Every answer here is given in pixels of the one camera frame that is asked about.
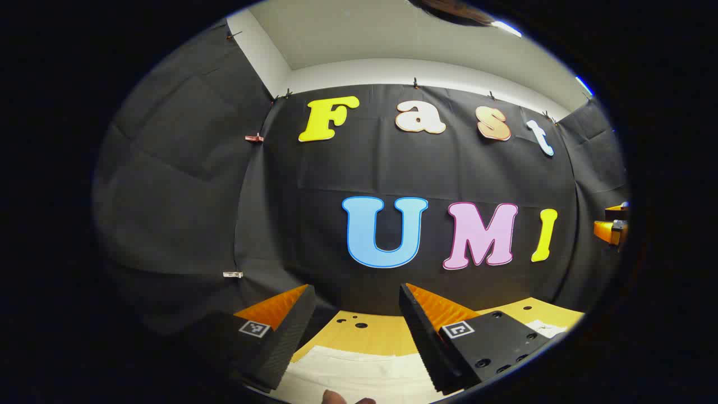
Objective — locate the white jeans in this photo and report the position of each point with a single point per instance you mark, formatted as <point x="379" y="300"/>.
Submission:
<point x="359" y="376"/>

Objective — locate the black backdrop cloth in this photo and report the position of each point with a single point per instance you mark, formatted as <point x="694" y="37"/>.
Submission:
<point x="280" y="196"/>

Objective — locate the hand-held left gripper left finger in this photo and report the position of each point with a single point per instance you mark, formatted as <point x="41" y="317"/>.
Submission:
<point x="291" y="336"/>

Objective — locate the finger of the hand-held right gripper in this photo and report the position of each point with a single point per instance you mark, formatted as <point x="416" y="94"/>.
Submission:
<point x="617" y="212"/>
<point x="610" y="231"/>

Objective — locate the person's dark hair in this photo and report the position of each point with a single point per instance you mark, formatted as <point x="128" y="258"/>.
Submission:
<point x="449" y="10"/>

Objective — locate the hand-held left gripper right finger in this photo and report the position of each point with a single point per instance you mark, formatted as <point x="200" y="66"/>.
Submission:
<point x="426" y="342"/>

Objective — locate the small red clip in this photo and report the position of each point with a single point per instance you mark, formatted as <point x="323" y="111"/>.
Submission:
<point x="253" y="138"/>

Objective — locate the ceiling light panel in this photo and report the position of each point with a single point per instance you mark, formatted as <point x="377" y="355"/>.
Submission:
<point x="507" y="28"/>

